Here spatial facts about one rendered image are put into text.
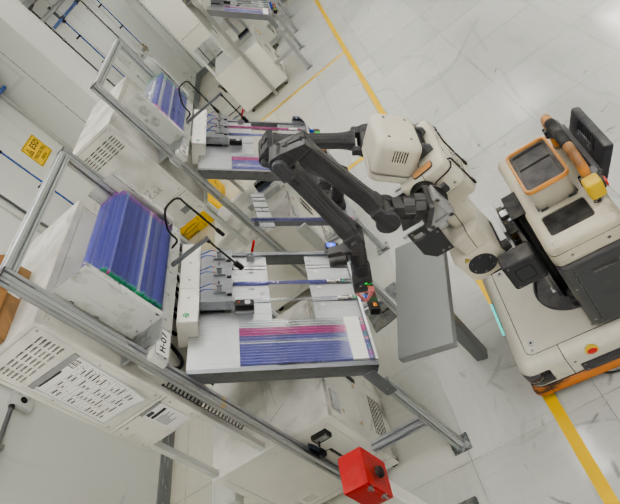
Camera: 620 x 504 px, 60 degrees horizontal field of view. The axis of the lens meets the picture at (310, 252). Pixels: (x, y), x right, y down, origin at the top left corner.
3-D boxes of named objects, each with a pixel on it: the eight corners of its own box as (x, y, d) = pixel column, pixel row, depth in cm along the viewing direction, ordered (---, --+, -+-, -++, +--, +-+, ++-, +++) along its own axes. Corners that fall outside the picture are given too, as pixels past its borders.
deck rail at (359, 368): (375, 370, 206) (378, 360, 202) (377, 375, 204) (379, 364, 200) (186, 380, 195) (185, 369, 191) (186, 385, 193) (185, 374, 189)
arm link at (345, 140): (256, 150, 191) (256, 125, 194) (259, 168, 204) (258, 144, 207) (380, 146, 193) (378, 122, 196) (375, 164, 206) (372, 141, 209)
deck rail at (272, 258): (343, 260, 259) (345, 250, 255) (344, 263, 257) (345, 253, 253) (193, 263, 248) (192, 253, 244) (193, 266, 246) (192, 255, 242)
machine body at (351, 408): (373, 353, 304) (306, 296, 270) (407, 467, 249) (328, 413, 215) (286, 406, 323) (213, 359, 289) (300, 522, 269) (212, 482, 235)
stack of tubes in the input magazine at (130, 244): (171, 225, 229) (121, 186, 214) (162, 308, 189) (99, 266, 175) (151, 242, 233) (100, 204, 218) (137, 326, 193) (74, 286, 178)
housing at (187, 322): (202, 268, 247) (201, 243, 239) (199, 347, 209) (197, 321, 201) (184, 268, 246) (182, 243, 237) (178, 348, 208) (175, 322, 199)
